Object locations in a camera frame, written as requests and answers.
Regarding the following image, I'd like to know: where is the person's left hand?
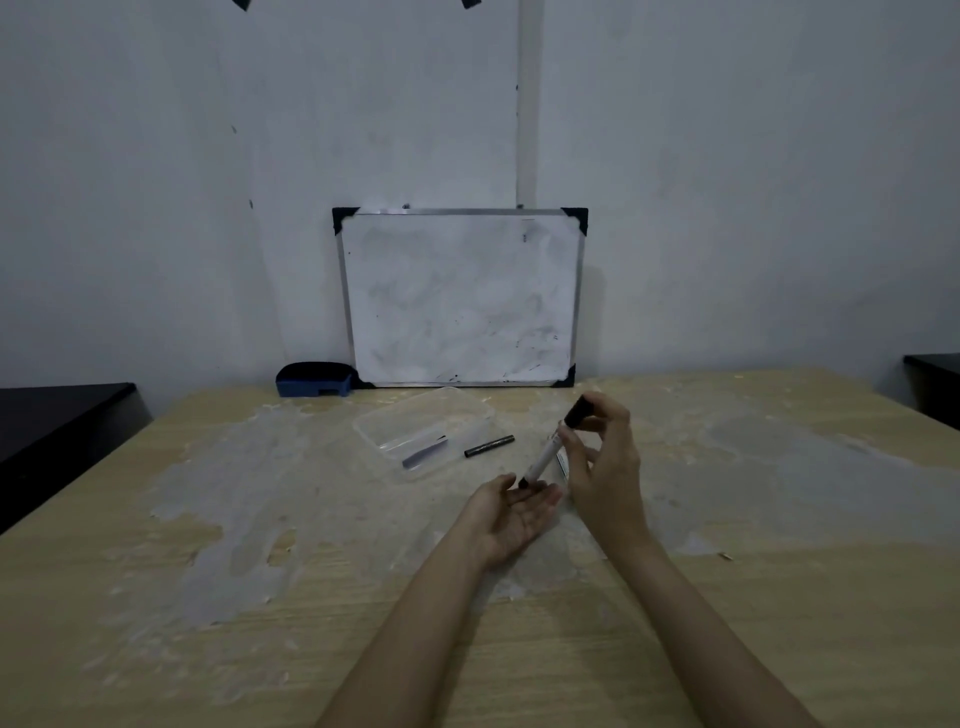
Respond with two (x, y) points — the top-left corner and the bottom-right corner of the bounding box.
(468, 472), (564, 568)

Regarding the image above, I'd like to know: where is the person's right hand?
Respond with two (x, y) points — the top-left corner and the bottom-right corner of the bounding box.
(558, 390), (654, 558)

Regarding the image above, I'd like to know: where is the white marker with black cap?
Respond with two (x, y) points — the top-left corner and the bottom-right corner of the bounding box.
(516, 398), (598, 491)

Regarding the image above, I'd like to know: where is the person's right forearm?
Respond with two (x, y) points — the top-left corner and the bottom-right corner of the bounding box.
(602, 525), (824, 728)

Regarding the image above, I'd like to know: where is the person's left forearm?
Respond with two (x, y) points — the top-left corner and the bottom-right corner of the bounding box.
(313, 534), (520, 728)

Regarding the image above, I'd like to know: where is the dark pen in case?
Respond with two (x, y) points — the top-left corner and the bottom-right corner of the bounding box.
(400, 436), (450, 472)

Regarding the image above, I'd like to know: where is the clear plastic case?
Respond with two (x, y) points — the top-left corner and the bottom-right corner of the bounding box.
(352, 386), (501, 486)

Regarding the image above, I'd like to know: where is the white framed whiteboard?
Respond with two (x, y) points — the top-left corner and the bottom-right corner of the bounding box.
(332, 207), (589, 390)

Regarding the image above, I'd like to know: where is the blue whiteboard eraser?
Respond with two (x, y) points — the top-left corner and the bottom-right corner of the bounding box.
(275, 362), (357, 399)

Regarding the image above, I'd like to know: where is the black side table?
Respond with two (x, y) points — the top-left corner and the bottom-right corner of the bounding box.
(903, 353), (960, 433)
(0, 383), (156, 536)

